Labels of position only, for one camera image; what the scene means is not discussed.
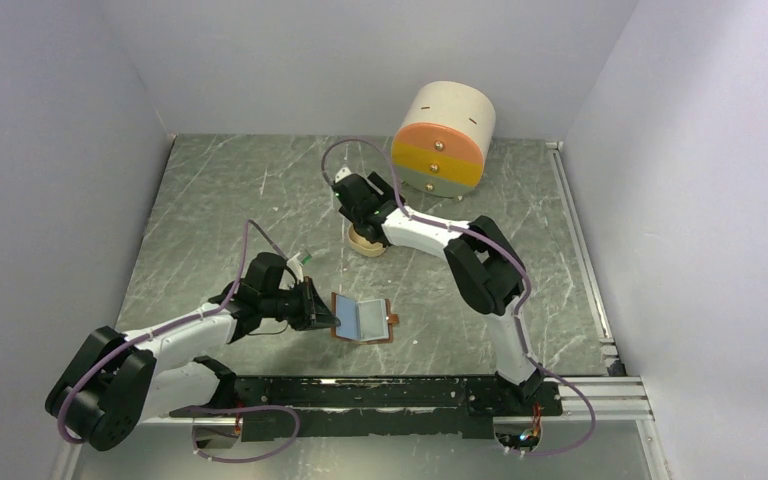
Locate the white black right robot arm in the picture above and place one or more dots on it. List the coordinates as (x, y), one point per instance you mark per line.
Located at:
(489, 275)

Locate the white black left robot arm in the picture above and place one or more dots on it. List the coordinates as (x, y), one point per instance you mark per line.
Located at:
(117, 380)

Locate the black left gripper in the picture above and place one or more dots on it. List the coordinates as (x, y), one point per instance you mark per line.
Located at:
(314, 313)

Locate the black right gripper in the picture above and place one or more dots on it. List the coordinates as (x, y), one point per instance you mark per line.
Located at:
(388, 192)

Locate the brown leather card holder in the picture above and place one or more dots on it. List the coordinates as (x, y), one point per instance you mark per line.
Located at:
(363, 322)

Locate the round mini drawer cabinet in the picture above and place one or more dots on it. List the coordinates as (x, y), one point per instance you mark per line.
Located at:
(442, 144)

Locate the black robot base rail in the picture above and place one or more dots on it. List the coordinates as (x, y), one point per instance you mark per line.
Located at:
(463, 405)

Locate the aluminium frame rail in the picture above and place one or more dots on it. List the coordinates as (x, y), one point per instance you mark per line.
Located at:
(615, 397)

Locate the beige oval card tray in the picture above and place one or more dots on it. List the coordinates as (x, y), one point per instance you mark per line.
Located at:
(362, 246)

